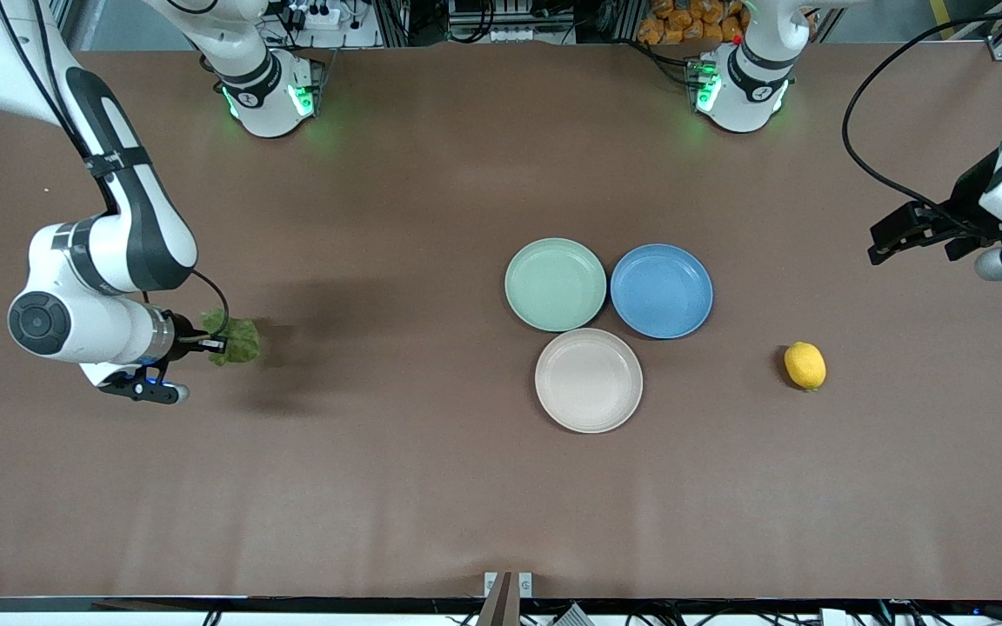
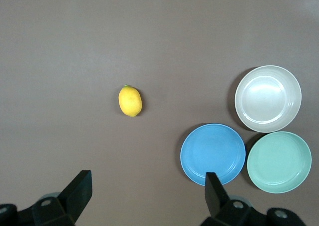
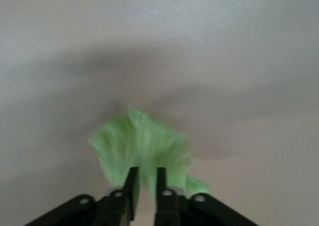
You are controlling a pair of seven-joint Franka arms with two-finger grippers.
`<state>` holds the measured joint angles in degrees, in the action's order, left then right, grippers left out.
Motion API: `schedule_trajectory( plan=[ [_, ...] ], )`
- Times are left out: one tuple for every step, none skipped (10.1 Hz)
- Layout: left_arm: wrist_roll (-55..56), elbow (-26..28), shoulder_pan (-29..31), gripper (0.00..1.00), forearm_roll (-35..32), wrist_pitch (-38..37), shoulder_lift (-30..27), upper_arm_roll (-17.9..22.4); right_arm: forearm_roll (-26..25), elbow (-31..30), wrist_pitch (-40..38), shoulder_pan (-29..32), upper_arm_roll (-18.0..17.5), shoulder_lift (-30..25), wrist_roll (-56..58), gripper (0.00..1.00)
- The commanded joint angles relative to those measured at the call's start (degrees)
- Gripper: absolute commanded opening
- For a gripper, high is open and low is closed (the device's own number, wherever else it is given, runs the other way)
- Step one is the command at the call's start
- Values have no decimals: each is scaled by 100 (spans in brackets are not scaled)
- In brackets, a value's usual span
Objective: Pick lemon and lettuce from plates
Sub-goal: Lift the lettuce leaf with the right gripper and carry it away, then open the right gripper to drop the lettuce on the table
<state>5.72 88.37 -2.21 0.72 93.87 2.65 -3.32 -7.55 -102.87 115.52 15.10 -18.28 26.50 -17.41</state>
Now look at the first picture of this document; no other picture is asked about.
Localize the green lettuce leaf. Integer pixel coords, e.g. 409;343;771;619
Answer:
201;309;263;367

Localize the yellow lemon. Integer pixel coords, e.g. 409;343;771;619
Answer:
784;342;827;392

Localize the blue plate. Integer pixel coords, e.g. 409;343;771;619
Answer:
610;243;714;340

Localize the bag of orange snacks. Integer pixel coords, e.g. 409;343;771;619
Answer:
638;0;815;46

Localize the beige plate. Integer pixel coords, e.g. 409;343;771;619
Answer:
534;327;644;434

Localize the light green plate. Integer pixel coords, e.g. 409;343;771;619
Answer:
504;237;608;333

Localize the white power strip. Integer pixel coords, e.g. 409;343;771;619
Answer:
279;0;343;31

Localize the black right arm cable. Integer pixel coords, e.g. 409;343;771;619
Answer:
0;0;232;342

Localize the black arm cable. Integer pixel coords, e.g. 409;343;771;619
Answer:
842;10;1002;223
0;0;232;342

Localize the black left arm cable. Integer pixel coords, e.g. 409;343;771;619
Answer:
842;10;1002;223

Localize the silver metal bracket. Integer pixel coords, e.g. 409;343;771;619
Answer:
484;571;533;599

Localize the electronics box with cables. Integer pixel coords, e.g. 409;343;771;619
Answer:
447;0;578;44

